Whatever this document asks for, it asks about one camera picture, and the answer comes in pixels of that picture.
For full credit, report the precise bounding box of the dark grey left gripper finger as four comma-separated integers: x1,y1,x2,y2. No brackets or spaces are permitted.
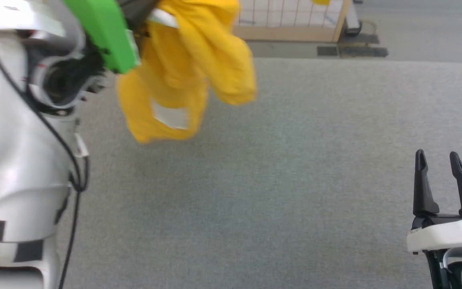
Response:
118,0,160,32

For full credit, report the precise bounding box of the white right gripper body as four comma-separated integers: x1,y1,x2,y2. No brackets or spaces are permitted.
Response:
406,214,462,254

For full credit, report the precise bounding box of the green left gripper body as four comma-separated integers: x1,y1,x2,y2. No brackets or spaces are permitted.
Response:
63,0,141,75

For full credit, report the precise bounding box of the yellow printed t-shirt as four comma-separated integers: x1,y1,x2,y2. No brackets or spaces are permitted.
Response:
115,0,258,144

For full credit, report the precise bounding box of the grey fabric sofa cushion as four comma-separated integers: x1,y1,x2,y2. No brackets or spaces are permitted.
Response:
59,57,462,289

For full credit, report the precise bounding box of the lemon print partition screen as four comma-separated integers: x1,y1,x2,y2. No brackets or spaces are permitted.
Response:
233,0,353,43

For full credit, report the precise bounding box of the black floor plate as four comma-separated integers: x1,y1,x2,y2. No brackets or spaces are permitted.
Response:
317,43,389,57

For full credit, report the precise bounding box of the grey metal partition foot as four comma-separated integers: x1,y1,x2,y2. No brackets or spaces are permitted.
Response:
343,3,380,45

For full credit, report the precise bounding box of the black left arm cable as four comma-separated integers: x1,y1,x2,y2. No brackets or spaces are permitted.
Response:
0,31,91,289

